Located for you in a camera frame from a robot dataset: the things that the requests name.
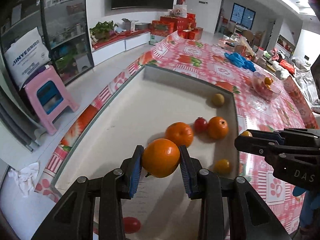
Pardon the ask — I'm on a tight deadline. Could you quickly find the red cherry tomato front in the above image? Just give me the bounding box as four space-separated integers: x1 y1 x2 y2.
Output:
123 217 141 234

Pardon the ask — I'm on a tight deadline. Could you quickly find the red cherry tomato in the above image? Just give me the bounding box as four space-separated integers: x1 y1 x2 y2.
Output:
123 217 141 234
194 117 208 133

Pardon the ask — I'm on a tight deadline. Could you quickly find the mandarin orange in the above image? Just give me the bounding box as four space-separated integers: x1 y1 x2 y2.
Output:
142 139 180 178
165 122 194 147

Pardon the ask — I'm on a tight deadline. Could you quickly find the blue gloved right hand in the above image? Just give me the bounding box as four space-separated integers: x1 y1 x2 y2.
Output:
292 186 319 229

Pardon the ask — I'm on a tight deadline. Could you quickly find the red strawberry checkered tablecloth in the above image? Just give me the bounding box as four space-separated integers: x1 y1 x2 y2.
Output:
36 34 317 233

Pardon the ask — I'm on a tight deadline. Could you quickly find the yellow cherry tomato in tray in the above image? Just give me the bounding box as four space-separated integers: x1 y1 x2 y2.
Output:
214 159 232 175

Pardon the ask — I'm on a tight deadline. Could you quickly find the large orange in tray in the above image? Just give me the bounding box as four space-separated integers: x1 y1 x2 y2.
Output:
207 116 229 140

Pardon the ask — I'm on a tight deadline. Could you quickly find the crumpled white tissue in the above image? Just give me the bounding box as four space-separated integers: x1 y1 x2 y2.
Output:
8 162 39 198

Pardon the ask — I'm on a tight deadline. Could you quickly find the green-brown kiwi fruit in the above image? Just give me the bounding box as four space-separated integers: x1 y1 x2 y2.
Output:
212 93 225 107

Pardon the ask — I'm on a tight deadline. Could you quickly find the red cherry tomato beside orange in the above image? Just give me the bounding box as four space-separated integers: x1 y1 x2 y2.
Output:
194 117 208 133

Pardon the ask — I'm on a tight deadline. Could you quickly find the blue plastic bag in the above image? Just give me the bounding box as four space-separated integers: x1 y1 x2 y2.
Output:
224 53 256 72

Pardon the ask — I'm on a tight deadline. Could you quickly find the white shallow tray box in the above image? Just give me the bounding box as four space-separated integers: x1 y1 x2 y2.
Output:
53 66 239 239

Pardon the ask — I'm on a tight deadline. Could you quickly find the pink plastic stool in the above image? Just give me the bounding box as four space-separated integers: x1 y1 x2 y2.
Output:
24 66 79 135

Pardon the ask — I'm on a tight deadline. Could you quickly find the stack of red gift boxes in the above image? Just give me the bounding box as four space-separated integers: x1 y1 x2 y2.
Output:
150 13 203 44

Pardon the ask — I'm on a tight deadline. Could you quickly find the white red plastic bag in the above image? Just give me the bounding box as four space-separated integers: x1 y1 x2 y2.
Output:
170 4 187 18

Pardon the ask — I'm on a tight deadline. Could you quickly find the white low tv console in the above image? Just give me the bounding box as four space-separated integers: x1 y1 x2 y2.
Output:
92 29 151 66

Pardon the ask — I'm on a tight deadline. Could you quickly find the white printed bag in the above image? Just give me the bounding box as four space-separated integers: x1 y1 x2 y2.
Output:
4 27 50 89

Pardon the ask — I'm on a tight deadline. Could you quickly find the green potted plant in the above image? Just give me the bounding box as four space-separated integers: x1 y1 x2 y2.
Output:
89 21 118 42

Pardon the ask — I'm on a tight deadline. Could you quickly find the glass display cabinet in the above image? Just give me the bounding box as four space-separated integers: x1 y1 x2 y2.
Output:
1 0 93 85

